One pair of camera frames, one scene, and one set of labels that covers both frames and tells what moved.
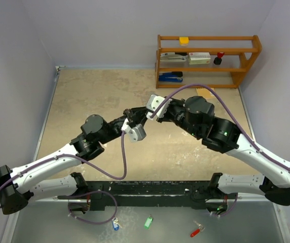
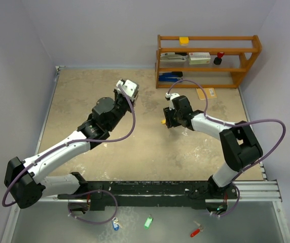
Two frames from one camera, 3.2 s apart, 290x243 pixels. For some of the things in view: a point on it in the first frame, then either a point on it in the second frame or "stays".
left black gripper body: (114, 131) → (121, 104)
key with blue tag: (115, 225) stays
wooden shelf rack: (219, 62) stays
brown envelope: (205, 92) stays
